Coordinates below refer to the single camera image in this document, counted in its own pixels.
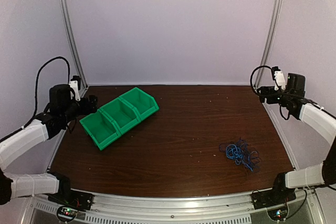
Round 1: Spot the right circuit board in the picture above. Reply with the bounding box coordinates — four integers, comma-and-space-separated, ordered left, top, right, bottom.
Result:
267, 206, 289, 221

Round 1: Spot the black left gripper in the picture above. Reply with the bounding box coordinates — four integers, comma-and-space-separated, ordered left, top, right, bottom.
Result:
61, 94, 98, 123

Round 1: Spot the middle green plastic bin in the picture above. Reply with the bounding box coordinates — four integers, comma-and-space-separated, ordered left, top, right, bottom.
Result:
98, 98, 141, 135

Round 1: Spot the left circuit board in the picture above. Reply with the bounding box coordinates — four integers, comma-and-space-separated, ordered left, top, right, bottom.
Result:
56, 206, 78, 222

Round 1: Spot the dark blue cable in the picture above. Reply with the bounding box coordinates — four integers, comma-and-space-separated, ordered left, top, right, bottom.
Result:
219, 137, 262, 174

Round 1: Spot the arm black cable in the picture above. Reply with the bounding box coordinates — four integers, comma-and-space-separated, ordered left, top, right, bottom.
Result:
15, 56, 72, 133
249, 65, 274, 96

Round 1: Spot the right aluminium frame post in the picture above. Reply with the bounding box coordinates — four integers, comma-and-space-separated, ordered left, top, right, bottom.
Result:
256, 0, 287, 88

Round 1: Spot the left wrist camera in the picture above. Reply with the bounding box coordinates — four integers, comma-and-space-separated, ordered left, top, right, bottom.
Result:
68, 76, 81, 102

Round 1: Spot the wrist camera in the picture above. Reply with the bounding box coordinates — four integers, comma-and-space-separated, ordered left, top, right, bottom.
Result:
68, 76, 81, 102
271, 66, 286, 91

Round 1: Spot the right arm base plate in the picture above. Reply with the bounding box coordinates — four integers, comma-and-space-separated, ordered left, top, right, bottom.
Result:
251, 189, 296, 210

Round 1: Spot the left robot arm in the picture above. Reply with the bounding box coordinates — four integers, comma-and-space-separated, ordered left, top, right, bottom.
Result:
1, 80, 98, 205

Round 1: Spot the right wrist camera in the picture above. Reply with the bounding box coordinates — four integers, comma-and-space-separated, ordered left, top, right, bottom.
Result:
271, 66, 286, 91

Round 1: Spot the aluminium frame post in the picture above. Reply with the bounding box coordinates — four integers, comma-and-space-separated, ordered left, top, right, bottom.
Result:
256, 0, 287, 88
59, 0, 89, 95

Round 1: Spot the brown cable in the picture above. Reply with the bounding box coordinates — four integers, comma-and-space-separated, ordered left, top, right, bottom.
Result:
237, 145, 262, 169

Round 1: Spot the front aluminium rail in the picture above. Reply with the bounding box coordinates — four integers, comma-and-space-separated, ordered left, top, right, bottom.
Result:
20, 189, 322, 224

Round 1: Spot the green plastic bin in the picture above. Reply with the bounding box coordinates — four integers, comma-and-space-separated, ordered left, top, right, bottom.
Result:
119, 87, 159, 121
80, 112, 121, 151
98, 98, 141, 135

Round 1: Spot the right green plastic bin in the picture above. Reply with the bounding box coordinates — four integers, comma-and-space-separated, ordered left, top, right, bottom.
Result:
119, 87, 159, 121

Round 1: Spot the left aluminium frame post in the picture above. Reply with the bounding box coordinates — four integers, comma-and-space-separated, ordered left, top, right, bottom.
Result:
59, 0, 89, 95

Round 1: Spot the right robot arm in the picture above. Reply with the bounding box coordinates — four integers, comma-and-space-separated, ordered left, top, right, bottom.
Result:
256, 68, 335, 204

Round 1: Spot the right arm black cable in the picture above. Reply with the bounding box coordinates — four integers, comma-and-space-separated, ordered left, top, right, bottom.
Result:
249, 65, 274, 96

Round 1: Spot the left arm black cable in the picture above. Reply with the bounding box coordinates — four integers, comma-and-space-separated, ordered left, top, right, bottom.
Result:
15, 56, 72, 133

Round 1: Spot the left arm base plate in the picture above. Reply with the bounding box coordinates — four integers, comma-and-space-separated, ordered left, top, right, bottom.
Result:
47, 190, 93, 211

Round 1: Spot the circuit board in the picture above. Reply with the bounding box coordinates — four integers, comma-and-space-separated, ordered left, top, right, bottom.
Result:
267, 206, 289, 221
56, 206, 78, 222

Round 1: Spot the left green plastic bin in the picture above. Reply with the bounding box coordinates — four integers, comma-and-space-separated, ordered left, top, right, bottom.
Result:
80, 112, 121, 151

